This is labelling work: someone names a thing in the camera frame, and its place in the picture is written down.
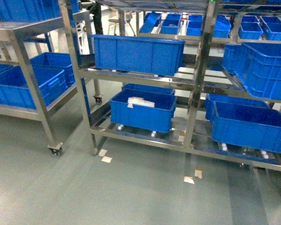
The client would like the blue crate lower right rear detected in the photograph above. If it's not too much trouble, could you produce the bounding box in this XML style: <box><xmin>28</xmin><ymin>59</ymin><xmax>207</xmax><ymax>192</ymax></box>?
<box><xmin>205</xmin><ymin>94</ymin><xmax>274</xmax><ymax>126</ymax></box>

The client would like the steel shelf cart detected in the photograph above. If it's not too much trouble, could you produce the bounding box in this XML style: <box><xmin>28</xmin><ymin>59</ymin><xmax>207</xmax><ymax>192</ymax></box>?
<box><xmin>0</xmin><ymin>8</ymin><xmax>92</xmax><ymax>156</ymax></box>

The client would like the blue bin on cart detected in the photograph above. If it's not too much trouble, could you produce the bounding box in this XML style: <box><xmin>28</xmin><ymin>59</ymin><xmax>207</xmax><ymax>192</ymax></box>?
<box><xmin>30</xmin><ymin>52</ymin><xmax>75</xmax><ymax>87</ymax></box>
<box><xmin>0</xmin><ymin>66</ymin><xmax>68</xmax><ymax>109</ymax></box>

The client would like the large blue crate middle shelf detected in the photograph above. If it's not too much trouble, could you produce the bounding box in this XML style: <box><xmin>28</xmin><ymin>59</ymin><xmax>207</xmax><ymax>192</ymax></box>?
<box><xmin>91</xmin><ymin>35</ymin><xmax>185</xmax><ymax>76</ymax></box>

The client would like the steel flow rack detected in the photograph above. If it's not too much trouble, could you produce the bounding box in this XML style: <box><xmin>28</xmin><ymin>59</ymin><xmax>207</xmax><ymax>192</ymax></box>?
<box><xmin>59</xmin><ymin>0</ymin><xmax>281</xmax><ymax>172</ymax></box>

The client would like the blue crate behind foam crate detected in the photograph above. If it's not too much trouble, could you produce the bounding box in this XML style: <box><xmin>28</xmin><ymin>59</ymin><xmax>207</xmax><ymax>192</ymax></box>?
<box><xmin>122</xmin><ymin>83</ymin><xmax>176</xmax><ymax>95</ymax></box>

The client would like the blue crate lower right front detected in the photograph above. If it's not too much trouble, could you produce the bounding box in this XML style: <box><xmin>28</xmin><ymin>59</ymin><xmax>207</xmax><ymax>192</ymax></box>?
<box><xmin>210</xmin><ymin>102</ymin><xmax>281</xmax><ymax>153</ymax></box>

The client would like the blue crate with foam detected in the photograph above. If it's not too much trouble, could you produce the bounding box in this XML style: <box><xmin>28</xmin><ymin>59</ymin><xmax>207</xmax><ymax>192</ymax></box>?
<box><xmin>110</xmin><ymin>89</ymin><xmax>177</xmax><ymax>133</ymax></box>

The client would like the blue bin top shelf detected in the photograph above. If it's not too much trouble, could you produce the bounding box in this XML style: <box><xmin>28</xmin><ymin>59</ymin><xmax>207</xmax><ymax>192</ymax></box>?
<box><xmin>0</xmin><ymin>0</ymin><xmax>80</xmax><ymax>23</ymax></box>

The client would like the blue crate right tilted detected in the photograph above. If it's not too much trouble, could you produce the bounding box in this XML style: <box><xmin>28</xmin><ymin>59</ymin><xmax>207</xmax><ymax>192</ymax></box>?
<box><xmin>235</xmin><ymin>43</ymin><xmax>281</xmax><ymax>100</ymax></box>

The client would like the white foam packing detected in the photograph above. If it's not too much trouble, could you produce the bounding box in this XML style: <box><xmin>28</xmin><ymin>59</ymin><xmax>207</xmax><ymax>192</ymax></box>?
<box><xmin>127</xmin><ymin>97</ymin><xmax>155</xmax><ymax>108</ymax></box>

